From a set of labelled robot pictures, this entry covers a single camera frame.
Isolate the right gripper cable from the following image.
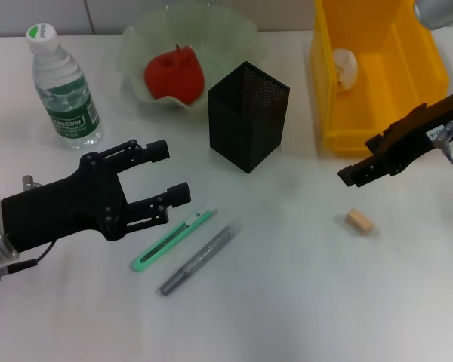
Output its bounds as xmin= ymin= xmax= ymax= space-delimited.
xmin=432 ymin=120 xmax=453 ymax=170

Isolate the yellow plastic bin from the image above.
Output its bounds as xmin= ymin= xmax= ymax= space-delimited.
xmin=310 ymin=0 xmax=450 ymax=158

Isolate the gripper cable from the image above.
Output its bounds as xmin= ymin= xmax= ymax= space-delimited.
xmin=432 ymin=120 xmax=453 ymax=170
xmin=0 ymin=239 xmax=57 ymax=284

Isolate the small wooden block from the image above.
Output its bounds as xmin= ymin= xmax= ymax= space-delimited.
xmin=343 ymin=207 xmax=374 ymax=237

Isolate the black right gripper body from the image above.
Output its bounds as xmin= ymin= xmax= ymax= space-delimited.
xmin=364 ymin=90 xmax=453 ymax=177

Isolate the green glass fruit plate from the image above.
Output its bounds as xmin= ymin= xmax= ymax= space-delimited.
xmin=116 ymin=3 xmax=268 ymax=112

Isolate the green utility knife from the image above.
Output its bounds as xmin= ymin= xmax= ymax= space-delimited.
xmin=130 ymin=201 xmax=218 ymax=273

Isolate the reddish orange fruit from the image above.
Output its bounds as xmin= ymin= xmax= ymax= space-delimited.
xmin=143 ymin=44 xmax=207 ymax=106

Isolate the clear green-label water bottle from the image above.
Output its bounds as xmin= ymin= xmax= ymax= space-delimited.
xmin=25 ymin=23 xmax=103 ymax=150

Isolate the black mesh pen holder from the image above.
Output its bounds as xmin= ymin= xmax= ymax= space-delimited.
xmin=207 ymin=60 xmax=291 ymax=174

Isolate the grey marker pen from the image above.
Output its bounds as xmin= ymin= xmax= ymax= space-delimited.
xmin=159 ymin=216 xmax=245 ymax=297

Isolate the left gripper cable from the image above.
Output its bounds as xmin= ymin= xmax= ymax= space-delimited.
xmin=0 ymin=239 xmax=57 ymax=284

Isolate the white paper ball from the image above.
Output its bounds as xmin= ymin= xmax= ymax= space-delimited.
xmin=331 ymin=48 xmax=359 ymax=91

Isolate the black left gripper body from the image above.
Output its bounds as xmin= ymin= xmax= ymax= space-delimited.
xmin=2 ymin=152 xmax=129 ymax=253

